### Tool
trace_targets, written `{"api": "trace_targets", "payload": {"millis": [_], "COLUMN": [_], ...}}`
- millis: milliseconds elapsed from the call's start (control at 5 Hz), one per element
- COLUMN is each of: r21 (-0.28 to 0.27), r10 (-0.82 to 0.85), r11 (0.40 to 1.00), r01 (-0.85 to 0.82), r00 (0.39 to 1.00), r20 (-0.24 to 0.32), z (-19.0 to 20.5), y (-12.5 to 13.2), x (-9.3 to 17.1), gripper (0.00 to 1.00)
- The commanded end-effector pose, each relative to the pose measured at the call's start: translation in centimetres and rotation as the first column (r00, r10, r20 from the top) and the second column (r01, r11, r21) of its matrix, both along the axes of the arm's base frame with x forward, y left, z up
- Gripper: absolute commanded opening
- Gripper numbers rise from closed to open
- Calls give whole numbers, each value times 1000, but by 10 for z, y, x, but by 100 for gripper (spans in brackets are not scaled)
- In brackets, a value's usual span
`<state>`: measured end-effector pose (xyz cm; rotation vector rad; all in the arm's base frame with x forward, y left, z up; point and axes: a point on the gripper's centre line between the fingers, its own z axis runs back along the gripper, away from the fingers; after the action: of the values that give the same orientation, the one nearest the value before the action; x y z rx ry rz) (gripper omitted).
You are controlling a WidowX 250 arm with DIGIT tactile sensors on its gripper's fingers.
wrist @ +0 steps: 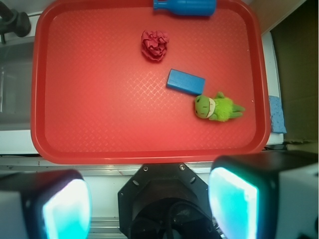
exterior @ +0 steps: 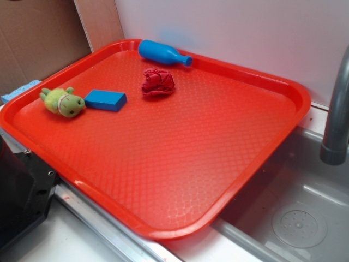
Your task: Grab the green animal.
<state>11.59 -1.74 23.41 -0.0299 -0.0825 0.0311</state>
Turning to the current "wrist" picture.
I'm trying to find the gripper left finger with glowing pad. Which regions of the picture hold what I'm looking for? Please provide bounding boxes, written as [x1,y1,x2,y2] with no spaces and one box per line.
[0,169,92,239]

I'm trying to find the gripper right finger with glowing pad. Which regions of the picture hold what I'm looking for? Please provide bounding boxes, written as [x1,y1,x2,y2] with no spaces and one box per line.
[208,150,319,239]

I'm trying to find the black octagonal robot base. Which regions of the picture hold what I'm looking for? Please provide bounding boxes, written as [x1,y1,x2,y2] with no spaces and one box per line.
[118,163,220,239]

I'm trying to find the blue sponge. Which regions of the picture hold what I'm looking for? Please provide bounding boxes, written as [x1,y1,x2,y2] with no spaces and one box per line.
[269,96,287,134]

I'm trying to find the green plush frog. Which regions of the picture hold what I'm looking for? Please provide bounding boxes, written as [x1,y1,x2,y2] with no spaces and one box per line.
[194,92,245,122]

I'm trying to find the red plastic tray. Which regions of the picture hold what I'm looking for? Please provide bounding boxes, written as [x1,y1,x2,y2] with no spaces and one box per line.
[31,0,270,164]

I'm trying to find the blue rectangular block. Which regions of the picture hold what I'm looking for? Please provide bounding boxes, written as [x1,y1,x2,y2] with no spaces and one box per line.
[166,69,205,95]

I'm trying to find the steel sink basin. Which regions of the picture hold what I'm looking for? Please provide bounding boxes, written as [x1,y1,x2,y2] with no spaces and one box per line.
[0,42,33,131]

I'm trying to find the black faucet fixture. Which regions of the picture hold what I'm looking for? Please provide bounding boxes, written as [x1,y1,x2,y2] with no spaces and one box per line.
[0,1,31,44]

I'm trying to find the crumpled red paper ball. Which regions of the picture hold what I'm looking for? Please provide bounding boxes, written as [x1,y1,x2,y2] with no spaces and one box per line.
[141,30,170,62]

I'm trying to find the blue plastic bottle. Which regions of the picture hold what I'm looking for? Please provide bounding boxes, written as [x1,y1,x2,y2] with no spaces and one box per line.
[153,0,217,16]

